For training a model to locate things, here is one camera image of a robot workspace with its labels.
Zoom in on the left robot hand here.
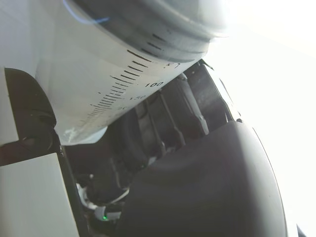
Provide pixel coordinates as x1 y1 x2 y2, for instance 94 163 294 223
0 58 291 237

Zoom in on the large clear plastic syringe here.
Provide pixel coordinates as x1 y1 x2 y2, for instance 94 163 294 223
0 0 230 146

